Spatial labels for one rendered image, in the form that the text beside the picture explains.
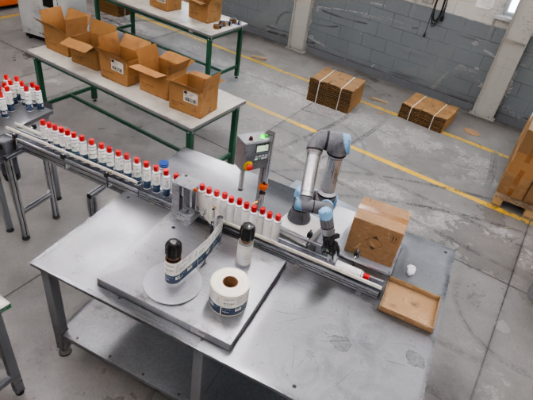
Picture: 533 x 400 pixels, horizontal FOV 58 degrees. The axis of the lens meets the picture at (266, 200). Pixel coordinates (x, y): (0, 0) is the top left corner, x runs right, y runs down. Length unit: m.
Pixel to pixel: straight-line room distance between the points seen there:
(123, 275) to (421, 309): 1.64
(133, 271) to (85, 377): 0.94
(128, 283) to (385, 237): 1.45
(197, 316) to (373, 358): 0.90
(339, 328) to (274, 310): 0.35
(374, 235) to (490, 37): 5.02
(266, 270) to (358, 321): 0.57
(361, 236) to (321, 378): 0.92
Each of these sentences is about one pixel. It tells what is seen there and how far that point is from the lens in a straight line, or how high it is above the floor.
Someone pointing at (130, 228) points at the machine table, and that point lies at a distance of 3.00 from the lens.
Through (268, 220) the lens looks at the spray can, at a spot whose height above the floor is 1.04.
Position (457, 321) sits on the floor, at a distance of 4.13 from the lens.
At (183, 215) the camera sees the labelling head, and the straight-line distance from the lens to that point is 2.93.
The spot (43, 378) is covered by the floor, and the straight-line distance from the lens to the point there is 3.41.
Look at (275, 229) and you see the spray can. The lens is 2.81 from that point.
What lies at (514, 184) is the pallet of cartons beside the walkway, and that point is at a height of 0.30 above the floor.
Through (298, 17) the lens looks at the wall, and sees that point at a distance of 8.43.
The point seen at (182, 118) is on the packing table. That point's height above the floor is 0.78.
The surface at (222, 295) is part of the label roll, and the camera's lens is 2.36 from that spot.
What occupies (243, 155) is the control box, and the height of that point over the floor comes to 1.40.
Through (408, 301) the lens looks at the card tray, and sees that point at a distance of 2.87.
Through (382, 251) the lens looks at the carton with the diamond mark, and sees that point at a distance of 2.93.
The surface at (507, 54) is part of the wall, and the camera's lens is 7.45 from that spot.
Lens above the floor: 2.80
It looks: 37 degrees down
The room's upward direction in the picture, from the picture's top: 9 degrees clockwise
